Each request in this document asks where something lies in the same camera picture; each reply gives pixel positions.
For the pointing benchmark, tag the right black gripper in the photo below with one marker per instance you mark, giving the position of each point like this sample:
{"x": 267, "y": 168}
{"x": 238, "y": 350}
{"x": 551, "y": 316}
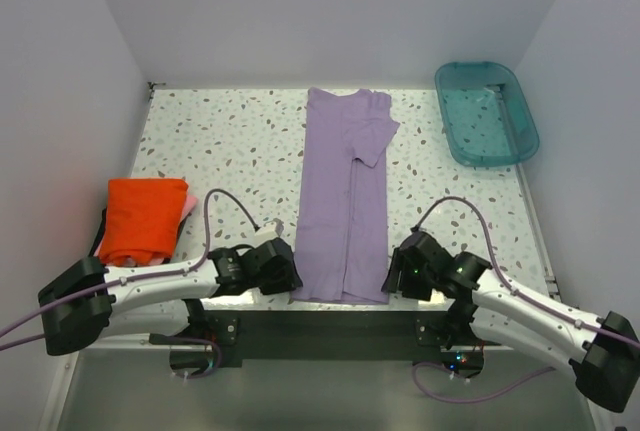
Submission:
{"x": 400, "y": 265}

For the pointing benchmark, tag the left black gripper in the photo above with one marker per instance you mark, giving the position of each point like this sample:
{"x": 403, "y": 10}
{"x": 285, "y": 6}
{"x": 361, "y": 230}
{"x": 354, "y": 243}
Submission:
{"x": 287, "y": 281}

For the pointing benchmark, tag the lavender t shirt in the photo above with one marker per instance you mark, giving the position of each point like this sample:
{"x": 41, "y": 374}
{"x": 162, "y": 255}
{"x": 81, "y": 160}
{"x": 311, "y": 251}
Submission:
{"x": 341, "y": 243}

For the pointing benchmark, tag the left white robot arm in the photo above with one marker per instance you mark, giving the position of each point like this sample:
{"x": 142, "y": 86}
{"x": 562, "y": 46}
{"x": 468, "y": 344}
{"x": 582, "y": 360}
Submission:
{"x": 90, "y": 301}

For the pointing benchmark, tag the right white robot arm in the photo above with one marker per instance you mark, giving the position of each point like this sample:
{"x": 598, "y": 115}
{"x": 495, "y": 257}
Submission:
{"x": 601, "y": 353}

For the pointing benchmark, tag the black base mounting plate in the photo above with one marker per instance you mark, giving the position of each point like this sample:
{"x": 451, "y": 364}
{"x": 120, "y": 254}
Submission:
{"x": 410, "y": 336}

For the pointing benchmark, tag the orange folded t shirt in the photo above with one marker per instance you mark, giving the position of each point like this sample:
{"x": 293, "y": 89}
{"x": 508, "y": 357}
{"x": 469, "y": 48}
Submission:
{"x": 142, "y": 220}

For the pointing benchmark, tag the teal plastic basket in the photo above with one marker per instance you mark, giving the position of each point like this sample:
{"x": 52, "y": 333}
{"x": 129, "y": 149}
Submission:
{"x": 486, "y": 118}

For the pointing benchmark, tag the black folded t shirt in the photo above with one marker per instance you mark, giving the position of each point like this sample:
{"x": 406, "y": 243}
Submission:
{"x": 99, "y": 234}

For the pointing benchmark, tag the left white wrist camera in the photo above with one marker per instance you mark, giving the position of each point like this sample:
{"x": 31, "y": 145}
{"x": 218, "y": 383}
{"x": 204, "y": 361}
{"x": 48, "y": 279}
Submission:
{"x": 269, "y": 231}

